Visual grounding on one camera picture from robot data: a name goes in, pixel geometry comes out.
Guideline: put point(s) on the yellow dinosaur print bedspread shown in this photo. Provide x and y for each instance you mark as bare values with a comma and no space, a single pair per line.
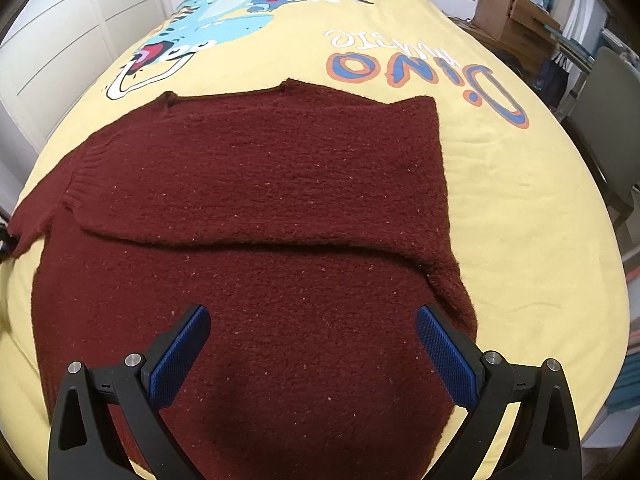
535,248

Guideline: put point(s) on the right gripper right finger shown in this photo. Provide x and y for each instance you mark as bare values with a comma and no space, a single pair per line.
544,439

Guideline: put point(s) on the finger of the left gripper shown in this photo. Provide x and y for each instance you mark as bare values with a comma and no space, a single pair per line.
6,244

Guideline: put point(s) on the dark red knit sweater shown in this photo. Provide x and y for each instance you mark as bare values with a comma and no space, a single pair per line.
311,223

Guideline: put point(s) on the teal folded cushions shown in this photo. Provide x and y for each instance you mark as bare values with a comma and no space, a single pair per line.
626,391

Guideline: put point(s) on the wooden drawer cabinet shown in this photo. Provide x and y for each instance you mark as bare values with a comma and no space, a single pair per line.
517,27

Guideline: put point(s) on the white desk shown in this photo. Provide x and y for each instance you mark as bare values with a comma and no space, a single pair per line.
584,33

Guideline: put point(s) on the grey green chair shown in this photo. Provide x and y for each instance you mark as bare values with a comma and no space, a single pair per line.
604,126

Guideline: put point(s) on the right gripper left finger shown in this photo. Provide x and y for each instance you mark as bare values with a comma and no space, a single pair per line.
84,443

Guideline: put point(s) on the dark blue bag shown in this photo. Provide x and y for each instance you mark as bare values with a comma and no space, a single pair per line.
551,81

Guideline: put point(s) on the white wardrobe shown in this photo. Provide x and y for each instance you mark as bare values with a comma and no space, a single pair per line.
52,53

